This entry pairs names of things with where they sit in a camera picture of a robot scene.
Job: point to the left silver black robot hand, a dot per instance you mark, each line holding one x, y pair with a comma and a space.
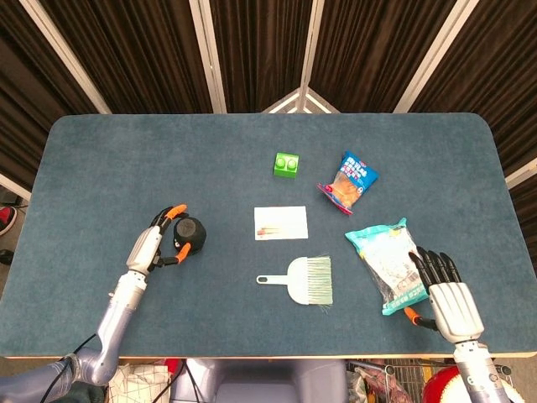
144, 252

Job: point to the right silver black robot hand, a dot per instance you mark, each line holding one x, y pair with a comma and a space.
455, 310

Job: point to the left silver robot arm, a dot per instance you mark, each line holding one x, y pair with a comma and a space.
117, 310

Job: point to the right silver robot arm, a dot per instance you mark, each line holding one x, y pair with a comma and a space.
476, 369

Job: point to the pale green hand brush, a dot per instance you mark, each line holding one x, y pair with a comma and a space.
302, 279

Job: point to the red and white ball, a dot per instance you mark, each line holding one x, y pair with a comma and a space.
444, 386

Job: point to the large teal clear food bag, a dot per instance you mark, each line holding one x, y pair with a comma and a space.
386, 260

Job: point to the colourful bags in cart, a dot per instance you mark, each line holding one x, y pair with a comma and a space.
377, 388

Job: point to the small red object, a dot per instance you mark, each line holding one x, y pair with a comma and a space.
172, 364

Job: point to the white grid pattern cloth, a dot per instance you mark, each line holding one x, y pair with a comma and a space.
140, 384

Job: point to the small black floor object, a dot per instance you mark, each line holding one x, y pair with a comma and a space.
5, 257

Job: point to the red and black shoe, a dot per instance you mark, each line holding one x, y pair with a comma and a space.
6, 218

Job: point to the white printed card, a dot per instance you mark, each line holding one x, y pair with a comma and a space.
285, 220

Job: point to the blue and red snack bag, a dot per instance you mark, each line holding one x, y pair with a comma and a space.
350, 184

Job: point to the green toy building block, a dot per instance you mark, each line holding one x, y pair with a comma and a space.
286, 164

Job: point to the brown pleated curtain panel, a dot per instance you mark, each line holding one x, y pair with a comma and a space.
369, 50
260, 50
33, 84
138, 54
495, 75

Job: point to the white triangular screen foot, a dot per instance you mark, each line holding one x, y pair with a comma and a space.
289, 104

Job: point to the white screen frame rail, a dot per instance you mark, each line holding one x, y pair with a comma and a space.
522, 173
14, 186

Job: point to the white screen frame post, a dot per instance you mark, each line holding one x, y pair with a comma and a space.
67, 56
312, 42
429, 56
210, 56

